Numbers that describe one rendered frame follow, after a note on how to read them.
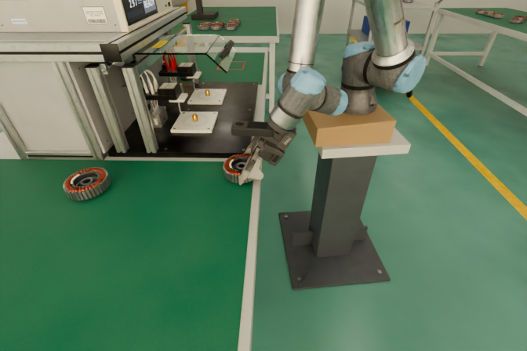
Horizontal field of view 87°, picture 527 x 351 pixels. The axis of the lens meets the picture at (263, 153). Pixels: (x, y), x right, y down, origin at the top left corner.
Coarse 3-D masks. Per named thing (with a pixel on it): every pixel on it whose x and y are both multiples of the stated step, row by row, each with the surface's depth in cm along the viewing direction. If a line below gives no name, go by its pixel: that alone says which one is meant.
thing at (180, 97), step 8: (160, 88) 97; (168, 88) 97; (176, 88) 98; (152, 96) 98; (160, 96) 97; (168, 96) 97; (176, 96) 98; (184, 96) 101; (152, 104) 101; (152, 112) 102
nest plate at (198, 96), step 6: (198, 90) 131; (204, 90) 131; (210, 90) 131; (216, 90) 131; (222, 90) 131; (192, 96) 125; (198, 96) 125; (204, 96) 125; (210, 96) 125; (216, 96) 125; (222, 96) 125; (192, 102) 120; (198, 102) 120; (204, 102) 120; (210, 102) 120; (216, 102) 120; (222, 102) 122
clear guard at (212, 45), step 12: (168, 36) 99; (180, 36) 98; (192, 36) 98; (204, 36) 98; (216, 36) 98; (144, 48) 86; (156, 48) 86; (168, 48) 85; (180, 48) 85; (192, 48) 85; (204, 48) 85; (216, 48) 90; (216, 60) 83; (228, 60) 91
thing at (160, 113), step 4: (160, 108) 106; (164, 108) 106; (156, 112) 103; (160, 112) 103; (164, 112) 106; (152, 116) 102; (156, 116) 102; (160, 116) 103; (164, 116) 106; (152, 120) 103; (160, 120) 103; (164, 120) 106; (152, 124) 104; (160, 124) 104
